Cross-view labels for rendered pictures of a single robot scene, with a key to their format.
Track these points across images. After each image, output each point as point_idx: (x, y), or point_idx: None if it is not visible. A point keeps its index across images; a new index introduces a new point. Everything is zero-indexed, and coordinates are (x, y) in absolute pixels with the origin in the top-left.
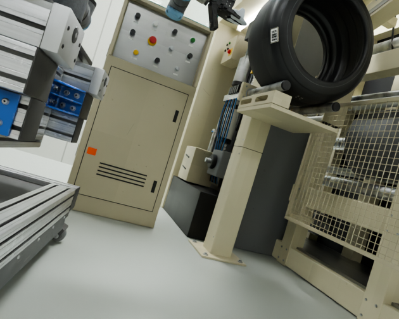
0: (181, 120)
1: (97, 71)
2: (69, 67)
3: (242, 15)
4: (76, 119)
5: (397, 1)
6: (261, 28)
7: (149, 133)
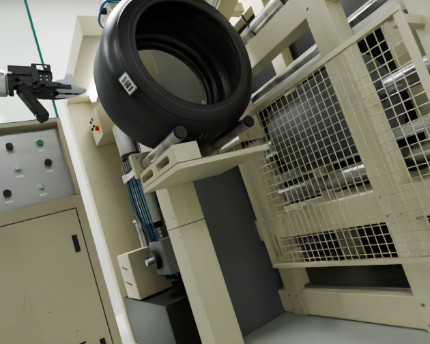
0: (87, 242)
1: None
2: None
3: (73, 82)
4: None
5: None
6: (107, 84)
7: (54, 287)
